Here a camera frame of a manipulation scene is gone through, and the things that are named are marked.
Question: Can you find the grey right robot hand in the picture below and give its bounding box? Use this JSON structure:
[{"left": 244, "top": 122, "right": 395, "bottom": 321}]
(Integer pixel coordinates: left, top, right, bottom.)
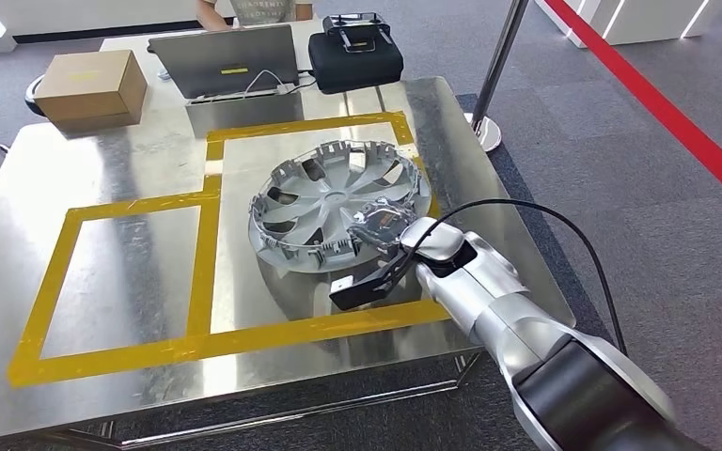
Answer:
[{"left": 347, "top": 196, "right": 421, "bottom": 257}]

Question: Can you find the grey plastic hubcap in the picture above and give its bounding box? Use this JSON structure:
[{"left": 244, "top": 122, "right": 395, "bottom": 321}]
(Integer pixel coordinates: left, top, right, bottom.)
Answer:
[{"left": 247, "top": 139, "right": 432, "bottom": 275}]

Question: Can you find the stainless steel workbench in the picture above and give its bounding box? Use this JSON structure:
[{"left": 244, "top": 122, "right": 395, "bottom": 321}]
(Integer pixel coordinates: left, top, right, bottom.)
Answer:
[{"left": 0, "top": 75, "right": 577, "bottom": 451}]

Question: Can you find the black carrying case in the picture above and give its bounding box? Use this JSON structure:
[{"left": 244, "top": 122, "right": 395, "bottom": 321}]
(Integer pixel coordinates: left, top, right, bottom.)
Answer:
[{"left": 307, "top": 27, "right": 404, "bottom": 96}]

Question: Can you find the black remote controller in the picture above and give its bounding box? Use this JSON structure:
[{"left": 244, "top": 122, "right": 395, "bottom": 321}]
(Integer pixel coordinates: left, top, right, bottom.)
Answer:
[{"left": 322, "top": 12, "right": 393, "bottom": 54}]

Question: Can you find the grey laptop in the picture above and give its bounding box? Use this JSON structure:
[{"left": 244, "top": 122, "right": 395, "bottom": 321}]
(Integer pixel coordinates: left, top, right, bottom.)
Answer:
[{"left": 148, "top": 23, "right": 303, "bottom": 104}]

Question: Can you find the person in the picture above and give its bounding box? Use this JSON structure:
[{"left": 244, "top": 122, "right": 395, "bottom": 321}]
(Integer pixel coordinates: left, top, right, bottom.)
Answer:
[{"left": 196, "top": 0, "right": 316, "bottom": 32}]

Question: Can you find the red barrier tape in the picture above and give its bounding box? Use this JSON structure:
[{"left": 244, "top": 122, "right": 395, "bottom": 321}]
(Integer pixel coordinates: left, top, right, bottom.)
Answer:
[{"left": 541, "top": 0, "right": 722, "bottom": 220}]

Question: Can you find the closed cardboard box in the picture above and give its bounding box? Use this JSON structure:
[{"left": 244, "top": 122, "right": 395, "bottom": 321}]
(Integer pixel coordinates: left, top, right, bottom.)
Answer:
[{"left": 34, "top": 49, "right": 149, "bottom": 133}]

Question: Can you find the white low partition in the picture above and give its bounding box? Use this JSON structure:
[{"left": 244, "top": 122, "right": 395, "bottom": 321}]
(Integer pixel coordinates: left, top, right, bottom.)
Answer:
[{"left": 535, "top": 0, "right": 722, "bottom": 49}]

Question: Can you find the black round stool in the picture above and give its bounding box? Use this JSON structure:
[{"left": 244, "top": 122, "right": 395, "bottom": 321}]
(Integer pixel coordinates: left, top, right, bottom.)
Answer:
[{"left": 24, "top": 74, "right": 49, "bottom": 118}]

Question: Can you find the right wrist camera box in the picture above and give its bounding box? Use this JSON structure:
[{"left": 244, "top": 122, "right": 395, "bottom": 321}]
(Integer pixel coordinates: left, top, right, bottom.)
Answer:
[{"left": 328, "top": 264, "right": 414, "bottom": 313}]

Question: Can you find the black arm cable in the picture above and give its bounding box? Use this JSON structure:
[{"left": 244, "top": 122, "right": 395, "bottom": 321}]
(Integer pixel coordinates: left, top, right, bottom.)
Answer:
[{"left": 392, "top": 198, "right": 629, "bottom": 357}]

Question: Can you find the white charging cable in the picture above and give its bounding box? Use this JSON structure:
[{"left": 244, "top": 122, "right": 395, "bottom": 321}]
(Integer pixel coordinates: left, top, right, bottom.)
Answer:
[{"left": 243, "top": 68, "right": 300, "bottom": 98}]

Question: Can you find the steel stanchion post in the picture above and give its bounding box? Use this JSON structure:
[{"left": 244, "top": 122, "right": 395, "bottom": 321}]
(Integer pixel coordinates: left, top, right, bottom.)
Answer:
[{"left": 463, "top": 0, "right": 530, "bottom": 154}]

